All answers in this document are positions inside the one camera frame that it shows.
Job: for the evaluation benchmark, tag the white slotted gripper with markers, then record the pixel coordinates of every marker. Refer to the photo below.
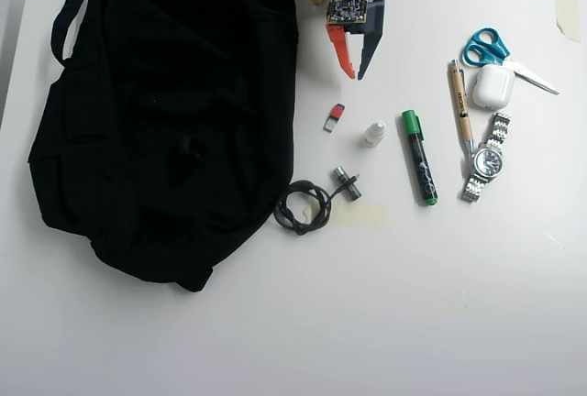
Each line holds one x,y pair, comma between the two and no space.
372,49

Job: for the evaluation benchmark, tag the black fabric bag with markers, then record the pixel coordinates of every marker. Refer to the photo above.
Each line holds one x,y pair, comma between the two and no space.
160,116

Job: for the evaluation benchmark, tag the red and black USB stick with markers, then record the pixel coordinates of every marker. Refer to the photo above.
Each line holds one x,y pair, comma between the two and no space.
335,116

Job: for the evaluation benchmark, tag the small white dropper bottle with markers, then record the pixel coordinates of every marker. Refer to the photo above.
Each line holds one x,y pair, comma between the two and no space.
373,134

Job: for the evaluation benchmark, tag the wooden ballpoint pen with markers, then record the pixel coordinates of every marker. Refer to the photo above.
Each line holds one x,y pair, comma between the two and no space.
460,102

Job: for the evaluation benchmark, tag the black marker with green cap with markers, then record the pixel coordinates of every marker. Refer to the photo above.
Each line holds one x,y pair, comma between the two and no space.
419,157

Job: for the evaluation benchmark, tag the white earbuds case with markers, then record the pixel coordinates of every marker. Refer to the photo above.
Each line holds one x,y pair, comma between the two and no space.
493,86

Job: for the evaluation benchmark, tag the small black silver cylinder torch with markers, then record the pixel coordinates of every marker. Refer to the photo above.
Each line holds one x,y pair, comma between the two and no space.
353,190

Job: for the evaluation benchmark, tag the long beige masking tape strip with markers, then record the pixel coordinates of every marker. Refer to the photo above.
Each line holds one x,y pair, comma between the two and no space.
362,216

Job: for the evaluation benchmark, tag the silver metal wristwatch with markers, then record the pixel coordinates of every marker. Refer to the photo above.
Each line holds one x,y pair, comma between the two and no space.
488,160

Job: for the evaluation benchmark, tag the short beige masking tape piece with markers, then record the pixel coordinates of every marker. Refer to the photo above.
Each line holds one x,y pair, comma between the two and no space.
568,13

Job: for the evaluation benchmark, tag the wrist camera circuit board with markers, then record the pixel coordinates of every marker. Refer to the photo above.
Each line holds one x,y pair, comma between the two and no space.
347,8

